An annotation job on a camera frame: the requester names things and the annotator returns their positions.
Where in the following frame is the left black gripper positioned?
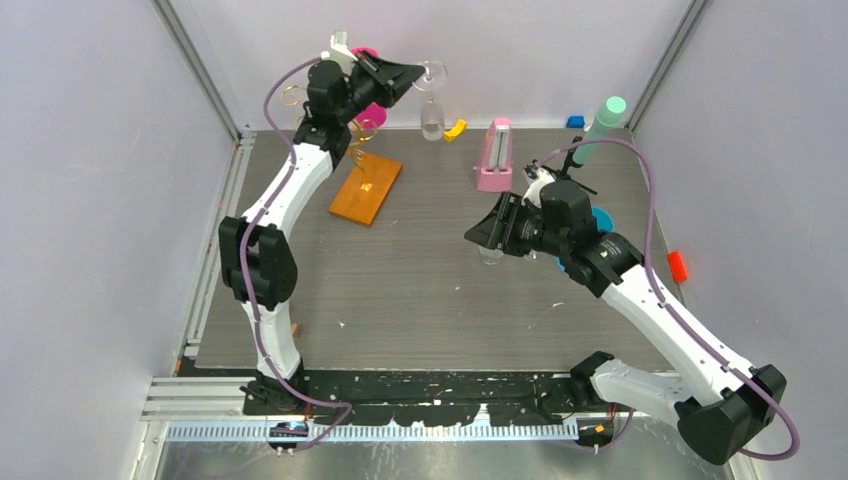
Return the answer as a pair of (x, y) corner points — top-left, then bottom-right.
(337, 52), (426, 126)

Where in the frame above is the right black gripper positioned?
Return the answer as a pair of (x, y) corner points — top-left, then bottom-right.
(464, 191), (569, 257)

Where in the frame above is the pink wine glass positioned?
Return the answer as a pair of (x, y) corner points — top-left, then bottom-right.
(352, 47), (387, 130)

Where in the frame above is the clear wine glass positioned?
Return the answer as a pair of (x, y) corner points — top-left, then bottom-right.
(414, 60), (448, 141)

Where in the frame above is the blue wine glass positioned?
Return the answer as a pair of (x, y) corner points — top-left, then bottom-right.
(549, 201), (615, 250)

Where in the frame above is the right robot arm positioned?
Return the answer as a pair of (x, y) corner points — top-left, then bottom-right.
(464, 180), (787, 465)

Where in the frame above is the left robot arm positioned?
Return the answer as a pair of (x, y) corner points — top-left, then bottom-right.
(218, 51), (426, 414)

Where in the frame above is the orange wooden rack base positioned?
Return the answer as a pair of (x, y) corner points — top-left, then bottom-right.
(328, 153), (403, 227)

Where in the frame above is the yellow block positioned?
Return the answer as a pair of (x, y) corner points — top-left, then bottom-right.
(443, 118), (468, 143)

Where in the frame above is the black tripod mic stand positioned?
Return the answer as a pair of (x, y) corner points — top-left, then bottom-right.
(542, 147), (598, 195)

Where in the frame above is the blue block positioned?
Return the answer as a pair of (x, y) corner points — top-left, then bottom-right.
(565, 115), (586, 129)

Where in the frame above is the red block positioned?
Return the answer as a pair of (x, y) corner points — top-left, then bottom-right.
(667, 251), (688, 284)

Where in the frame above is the gold wire glass rack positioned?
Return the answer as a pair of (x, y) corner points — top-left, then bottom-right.
(267, 93), (360, 200)

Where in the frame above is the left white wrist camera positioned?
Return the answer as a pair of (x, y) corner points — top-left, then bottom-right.
(320, 30), (358, 75)

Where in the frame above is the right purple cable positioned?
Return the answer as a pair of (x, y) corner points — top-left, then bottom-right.
(536, 137), (802, 460)

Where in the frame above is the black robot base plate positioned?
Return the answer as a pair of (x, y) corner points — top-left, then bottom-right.
(243, 367), (637, 429)

